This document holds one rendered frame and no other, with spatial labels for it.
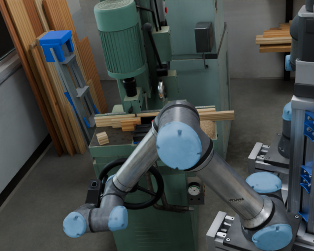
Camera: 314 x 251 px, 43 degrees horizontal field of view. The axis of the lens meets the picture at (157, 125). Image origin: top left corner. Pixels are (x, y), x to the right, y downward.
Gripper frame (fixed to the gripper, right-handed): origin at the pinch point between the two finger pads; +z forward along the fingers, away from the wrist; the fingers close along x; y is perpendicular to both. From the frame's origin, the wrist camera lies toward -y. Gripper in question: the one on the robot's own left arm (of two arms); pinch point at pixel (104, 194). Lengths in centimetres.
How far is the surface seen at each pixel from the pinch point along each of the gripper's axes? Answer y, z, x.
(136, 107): -34.0, 32.2, 8.3
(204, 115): -29, 40, 39
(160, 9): -81, 42, 21
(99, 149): -15.3, 29.5, -10.0
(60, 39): -80, 87, -49
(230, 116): -27, 41, 51
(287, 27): -99, 218, 109
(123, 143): -17.8, 30.1, 1.6
